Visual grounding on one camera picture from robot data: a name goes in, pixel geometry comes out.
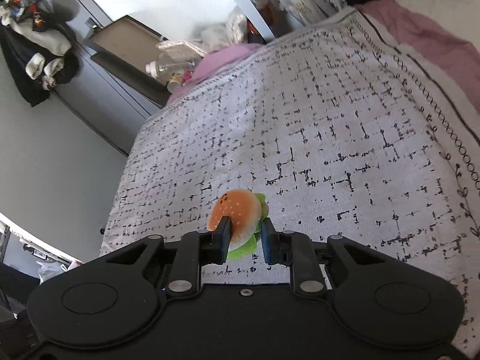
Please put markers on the clear crinkled plastic bag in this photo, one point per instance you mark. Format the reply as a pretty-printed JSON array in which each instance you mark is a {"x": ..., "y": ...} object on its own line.
[{"x": 180, "y": 48}]

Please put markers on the burger plush toy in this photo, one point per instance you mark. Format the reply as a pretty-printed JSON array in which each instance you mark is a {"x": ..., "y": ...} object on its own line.
[{"x": 240, "y": 212}]

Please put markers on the hanging clothes bundle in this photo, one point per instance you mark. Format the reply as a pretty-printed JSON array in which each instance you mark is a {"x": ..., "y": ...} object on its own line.
[{"x": 22, "y": 75}]

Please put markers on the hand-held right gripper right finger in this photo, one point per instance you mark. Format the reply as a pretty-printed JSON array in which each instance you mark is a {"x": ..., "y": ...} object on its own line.
[{"x": 267, "y": 243}]

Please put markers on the clear plastic bottle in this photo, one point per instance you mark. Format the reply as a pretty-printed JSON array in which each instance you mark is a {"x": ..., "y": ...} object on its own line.
[{"x": 168, "y": 68}]

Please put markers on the dark framed cardboard panel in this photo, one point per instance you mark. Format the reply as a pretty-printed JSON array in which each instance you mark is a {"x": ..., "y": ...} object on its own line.
[{"x": 123, "y": 37}]

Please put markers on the white plastic bags heap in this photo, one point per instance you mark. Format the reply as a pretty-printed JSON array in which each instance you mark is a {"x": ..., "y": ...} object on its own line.
[{"x": 225, "y": 30}]

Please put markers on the white black-patterned blanket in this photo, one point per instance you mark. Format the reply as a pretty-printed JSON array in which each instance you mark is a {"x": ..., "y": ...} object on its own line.
[{"x": 318, "y": 120}]

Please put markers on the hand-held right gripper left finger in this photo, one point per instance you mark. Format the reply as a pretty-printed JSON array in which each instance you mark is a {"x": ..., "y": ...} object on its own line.
[{"x": 224, "y": 243}]

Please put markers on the white fluffy blanket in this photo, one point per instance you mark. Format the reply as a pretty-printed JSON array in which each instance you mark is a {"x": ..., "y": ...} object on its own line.
[{"x": 450, "y": 5}]

